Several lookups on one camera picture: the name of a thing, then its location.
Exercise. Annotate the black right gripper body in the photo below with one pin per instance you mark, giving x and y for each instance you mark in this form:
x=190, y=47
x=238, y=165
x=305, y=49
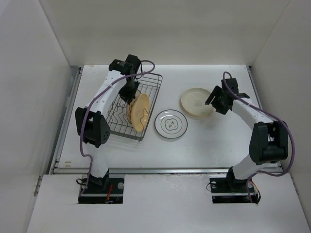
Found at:
x=218, y=103

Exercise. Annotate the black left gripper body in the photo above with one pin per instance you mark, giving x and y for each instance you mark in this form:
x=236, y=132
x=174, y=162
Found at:
x=128, y=91

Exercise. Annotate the yellow shallow plate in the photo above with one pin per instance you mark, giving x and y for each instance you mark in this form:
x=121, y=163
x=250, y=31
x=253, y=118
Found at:
x=140, y=112

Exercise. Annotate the grey wire dish rack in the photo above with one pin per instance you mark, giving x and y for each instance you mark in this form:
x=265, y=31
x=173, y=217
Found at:
x=149, y=84

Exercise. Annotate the cream deep plate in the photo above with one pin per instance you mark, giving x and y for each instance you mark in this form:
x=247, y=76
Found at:
x=193, y=102

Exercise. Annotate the white plate thin green rim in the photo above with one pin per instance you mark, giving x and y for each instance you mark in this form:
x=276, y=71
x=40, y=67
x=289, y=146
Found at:
x=170, y=124

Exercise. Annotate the white plate flower emblem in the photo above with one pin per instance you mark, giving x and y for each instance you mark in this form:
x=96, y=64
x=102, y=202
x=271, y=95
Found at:
x=128, y=111

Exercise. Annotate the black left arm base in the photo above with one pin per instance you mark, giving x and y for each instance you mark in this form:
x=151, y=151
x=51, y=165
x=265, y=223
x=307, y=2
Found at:
x=103, y=190

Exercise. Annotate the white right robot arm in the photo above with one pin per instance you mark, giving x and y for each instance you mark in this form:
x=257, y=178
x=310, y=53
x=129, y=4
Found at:
x=269, y=138

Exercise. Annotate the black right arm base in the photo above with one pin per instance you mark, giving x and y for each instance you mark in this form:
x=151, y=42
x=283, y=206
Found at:
x=222, y=192

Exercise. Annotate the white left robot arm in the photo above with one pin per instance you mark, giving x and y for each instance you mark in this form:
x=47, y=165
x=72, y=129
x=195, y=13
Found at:
x=92, y=126

